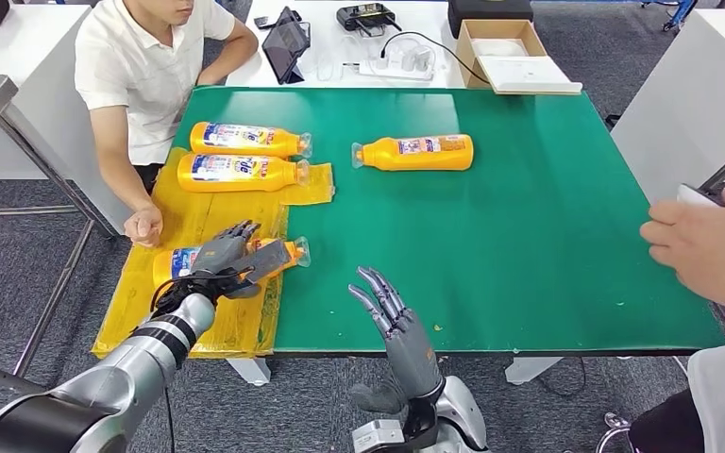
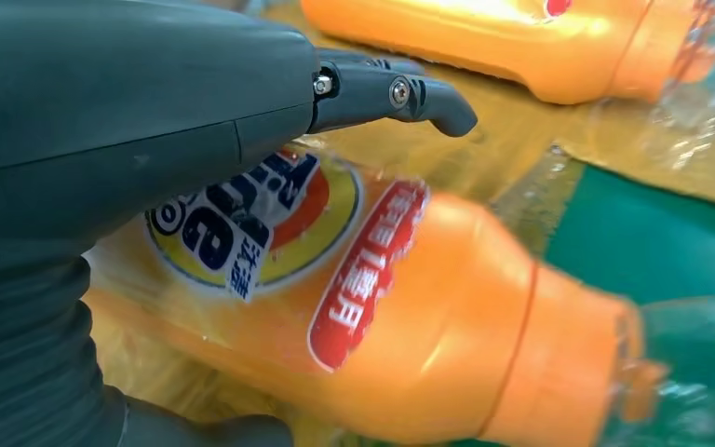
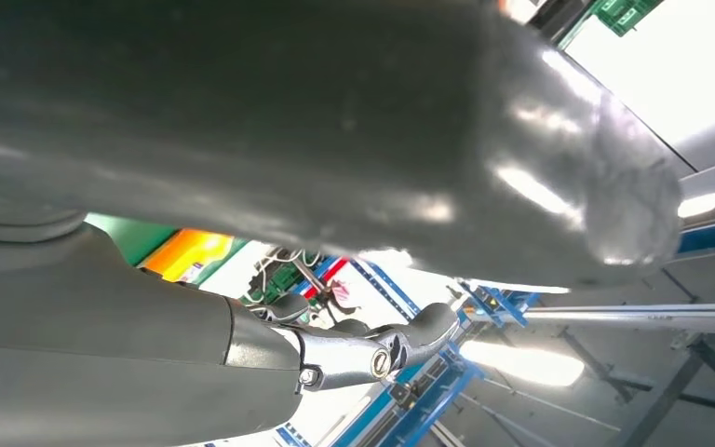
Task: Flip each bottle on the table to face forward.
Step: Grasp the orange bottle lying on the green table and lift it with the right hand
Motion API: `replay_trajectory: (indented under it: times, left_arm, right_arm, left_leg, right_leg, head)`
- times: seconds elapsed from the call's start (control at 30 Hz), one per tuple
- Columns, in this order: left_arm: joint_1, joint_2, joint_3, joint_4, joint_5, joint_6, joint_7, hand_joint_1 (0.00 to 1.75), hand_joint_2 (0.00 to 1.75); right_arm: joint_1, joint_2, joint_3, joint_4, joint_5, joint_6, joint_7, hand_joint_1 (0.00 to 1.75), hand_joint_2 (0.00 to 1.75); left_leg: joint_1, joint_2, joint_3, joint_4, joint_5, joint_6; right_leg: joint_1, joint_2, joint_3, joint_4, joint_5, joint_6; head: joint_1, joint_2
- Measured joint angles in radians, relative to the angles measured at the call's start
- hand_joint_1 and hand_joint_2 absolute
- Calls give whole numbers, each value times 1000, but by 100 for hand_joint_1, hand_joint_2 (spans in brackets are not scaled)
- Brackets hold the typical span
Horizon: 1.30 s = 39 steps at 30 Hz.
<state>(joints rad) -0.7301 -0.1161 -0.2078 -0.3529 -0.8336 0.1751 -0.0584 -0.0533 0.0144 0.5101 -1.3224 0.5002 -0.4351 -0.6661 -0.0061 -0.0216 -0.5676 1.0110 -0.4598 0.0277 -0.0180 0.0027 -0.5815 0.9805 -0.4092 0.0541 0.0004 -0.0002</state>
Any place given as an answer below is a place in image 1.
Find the person's hand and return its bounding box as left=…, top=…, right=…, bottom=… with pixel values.
left=639, top=182, right=725, bottom=310

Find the blue cart frame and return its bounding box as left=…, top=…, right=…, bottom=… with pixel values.
left=640, top=0, right=699, bottom=32

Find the white desk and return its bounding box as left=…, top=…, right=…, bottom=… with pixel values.
left=0, top=5, right=135, bottom=236
left=610, top=7, right=725, bottom=205

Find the white foam insert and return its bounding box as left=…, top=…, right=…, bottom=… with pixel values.
left=469, top=37, right=530, bottom=59

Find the black tablet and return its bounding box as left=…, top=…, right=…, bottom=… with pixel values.
left=261, top=6, right=312, bottom=86

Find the white power strip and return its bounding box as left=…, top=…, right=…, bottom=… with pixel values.
left=358, top=59, right=435, bottom=82

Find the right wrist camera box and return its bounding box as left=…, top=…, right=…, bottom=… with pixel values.
left=350, top=418, right=411, bottom=453

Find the black floor cable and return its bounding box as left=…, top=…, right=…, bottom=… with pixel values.
left=536, top=357, right=589, bottom=399

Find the white charging cable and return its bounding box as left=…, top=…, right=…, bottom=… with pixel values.
left=313, top=31, right=375, bottom=86

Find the black remote controller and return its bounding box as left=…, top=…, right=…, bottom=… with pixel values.
left=336, top=3, right=403, bottom=36

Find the cardboard box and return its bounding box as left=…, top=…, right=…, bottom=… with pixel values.
left=454, top=18, right=583, bottom=96

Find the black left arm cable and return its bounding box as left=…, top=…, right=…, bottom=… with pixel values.
left=161, top=386, right=177, bottom=453

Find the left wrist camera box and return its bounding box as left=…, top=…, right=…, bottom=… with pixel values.
left=225, top=239, right=293, bottom=300

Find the orange detergent bottle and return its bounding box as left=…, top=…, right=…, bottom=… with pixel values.
left=350, top=133, right=475, bottom=173
left=177, top=153, right=312, bottom=193
left=189, top=121, right=313, bottom=159
left=151, top=236, right=312, bottom=290

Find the white table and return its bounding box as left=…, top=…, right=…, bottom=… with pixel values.
left=225, top=0, right=467, bottom=90

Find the black power cable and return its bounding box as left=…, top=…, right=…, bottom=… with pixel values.
left=379, top=31, right=492, bottom=87

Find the yellow taped cardboard sheet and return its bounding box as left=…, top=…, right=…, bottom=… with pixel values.
left=92, top=146, right=336, bottom=361

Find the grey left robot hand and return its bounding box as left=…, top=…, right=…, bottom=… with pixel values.
left=190, top=220, right=263, bottom=279

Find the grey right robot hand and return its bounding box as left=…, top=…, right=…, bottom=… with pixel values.
left=346, top=266, right=445, bottom=417

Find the chrome chair base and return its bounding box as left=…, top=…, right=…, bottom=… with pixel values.
left=595, top=411, right=635, bottom=453

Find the person's right hand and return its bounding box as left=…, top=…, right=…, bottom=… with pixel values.
left=123, top=205, right=165, bottom=249

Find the green table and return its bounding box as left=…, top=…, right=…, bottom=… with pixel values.
left=171, top=86, right=725, bottom=386

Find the flat white box lid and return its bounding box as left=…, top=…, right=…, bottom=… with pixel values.
left=478, top=55, right=583, bottom=95

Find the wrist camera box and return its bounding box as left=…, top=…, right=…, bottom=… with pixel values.
left=350, top=418, right=411, bottom=453
left=225, top=239, right=293, bottom=300

